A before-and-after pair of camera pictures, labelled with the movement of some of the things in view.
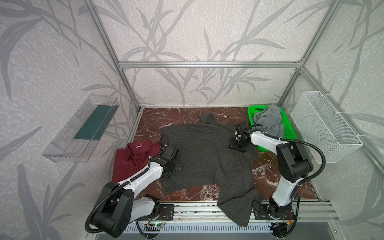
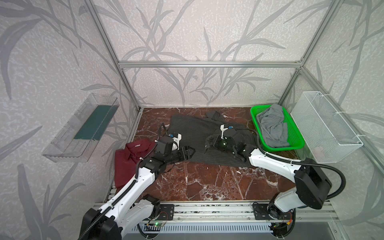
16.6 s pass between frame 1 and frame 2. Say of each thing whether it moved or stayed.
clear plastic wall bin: stayed
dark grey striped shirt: moved
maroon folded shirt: stayed
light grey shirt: stayed
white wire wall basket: stayed
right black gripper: moved
